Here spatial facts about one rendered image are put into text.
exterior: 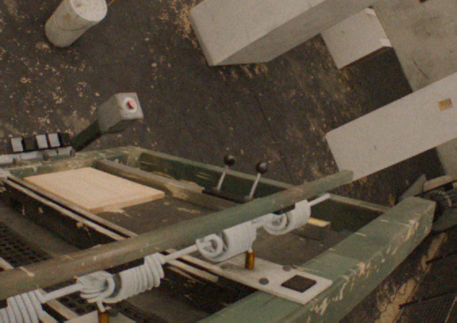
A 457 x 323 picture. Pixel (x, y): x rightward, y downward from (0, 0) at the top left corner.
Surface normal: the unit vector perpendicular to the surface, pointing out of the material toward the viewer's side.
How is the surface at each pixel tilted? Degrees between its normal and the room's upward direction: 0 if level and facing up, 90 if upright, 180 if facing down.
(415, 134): 90
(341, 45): 90
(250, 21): 90
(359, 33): 90
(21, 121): 0
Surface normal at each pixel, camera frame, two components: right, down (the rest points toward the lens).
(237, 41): -0.58, 0.18
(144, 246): 0.79, 0.18
